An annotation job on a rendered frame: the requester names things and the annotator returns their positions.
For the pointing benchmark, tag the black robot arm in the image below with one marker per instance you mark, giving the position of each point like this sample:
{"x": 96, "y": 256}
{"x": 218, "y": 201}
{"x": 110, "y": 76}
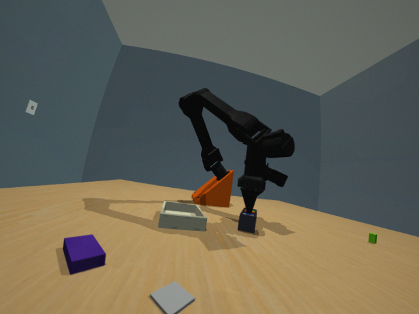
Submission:
{"x": 243, "y": 126}

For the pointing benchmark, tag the small green block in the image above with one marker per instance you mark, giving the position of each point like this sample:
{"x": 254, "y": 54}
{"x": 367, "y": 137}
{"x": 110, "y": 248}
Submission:
{"x": 372, "y": 237}

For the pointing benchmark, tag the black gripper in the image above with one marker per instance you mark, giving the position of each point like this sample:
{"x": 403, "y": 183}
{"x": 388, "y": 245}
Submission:
{"x": 251, "y": 182}

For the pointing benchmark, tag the purple block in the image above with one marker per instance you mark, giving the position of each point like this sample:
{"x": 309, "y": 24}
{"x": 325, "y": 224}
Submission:
{"x": 83, "y": 253}

